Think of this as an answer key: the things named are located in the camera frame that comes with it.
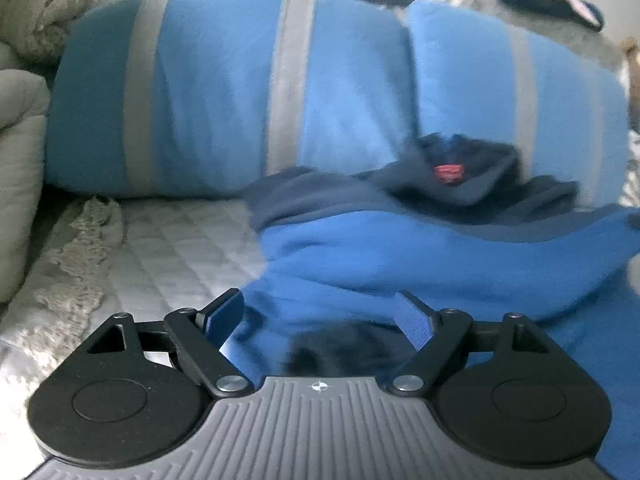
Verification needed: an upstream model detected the brown stuffed toy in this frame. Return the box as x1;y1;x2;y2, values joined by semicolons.
619;36;640;82

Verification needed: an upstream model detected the blue fleece jacket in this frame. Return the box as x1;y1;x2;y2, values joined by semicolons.
225;132;640;480

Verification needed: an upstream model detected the blue pillow with grey stripes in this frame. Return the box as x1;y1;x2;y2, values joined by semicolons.
44;0;417;198
404;0;632;211

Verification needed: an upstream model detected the lace-trimmed grey cloth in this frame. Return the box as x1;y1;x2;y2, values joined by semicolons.
34;195;127;322

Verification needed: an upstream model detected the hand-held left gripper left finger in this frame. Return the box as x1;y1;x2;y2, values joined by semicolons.
85;287;255;398

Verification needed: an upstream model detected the white quilted bedspread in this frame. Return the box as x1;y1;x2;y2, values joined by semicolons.
0;194;272;463

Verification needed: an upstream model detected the beige fluffy comforter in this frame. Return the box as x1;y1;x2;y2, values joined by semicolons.
0;0;139;67

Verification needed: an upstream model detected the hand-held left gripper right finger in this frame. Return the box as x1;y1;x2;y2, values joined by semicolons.
388;290;556;398

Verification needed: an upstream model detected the white fuzzy cloth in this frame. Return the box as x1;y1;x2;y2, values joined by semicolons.
429;0;622;67

